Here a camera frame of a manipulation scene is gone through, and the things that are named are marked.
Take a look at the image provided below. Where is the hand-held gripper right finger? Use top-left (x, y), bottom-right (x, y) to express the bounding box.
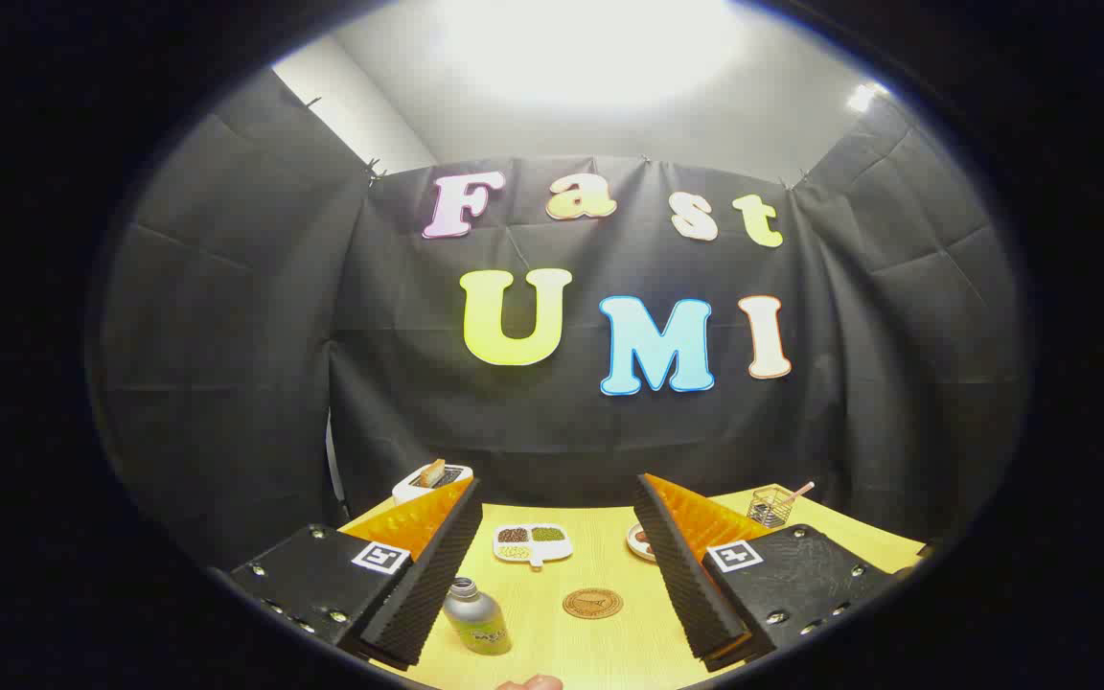
top-left (633, 472), bottom-right (927, 672)

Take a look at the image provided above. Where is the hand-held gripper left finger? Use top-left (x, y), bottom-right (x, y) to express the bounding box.
top-left (226, 476), bottom-right (484, 672)

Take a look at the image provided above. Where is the silver green juice bottle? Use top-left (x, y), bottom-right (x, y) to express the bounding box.
top-left (442, 577), bottom-right (513, 656)

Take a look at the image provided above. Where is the round wooden coaster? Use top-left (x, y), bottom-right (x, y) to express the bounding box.
top-left (563, 587), bottom-right (624, 620)

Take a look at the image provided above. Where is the white toaster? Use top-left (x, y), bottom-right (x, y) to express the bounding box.
top-left (392, 463), bottom-right (473, 507)

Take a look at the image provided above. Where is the white divided dish of beans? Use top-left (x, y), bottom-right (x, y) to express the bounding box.
top-left (494, 523), bottom-right (574, 570)

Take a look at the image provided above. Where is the wooden table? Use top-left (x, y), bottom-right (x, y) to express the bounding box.
top-left (341, 484), bottom-right (927, 690)

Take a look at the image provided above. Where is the ceiling light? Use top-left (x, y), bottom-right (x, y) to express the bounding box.
top-left (437, 0), bottom-right (745, 106)

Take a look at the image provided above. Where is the wire mesh holder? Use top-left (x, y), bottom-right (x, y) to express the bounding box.
top-left (747, 485), bottom-right (797, 529)

